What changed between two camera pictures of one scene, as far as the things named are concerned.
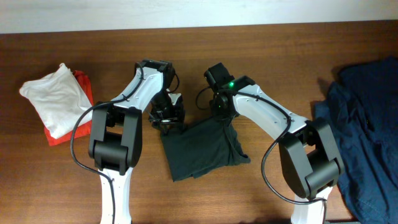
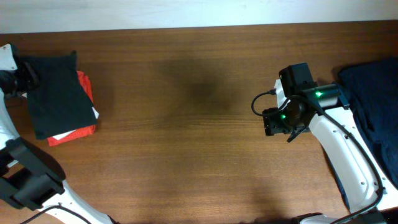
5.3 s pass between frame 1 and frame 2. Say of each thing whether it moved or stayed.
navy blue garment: stayed
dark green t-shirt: moved
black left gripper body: moved
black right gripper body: moved
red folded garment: stayed
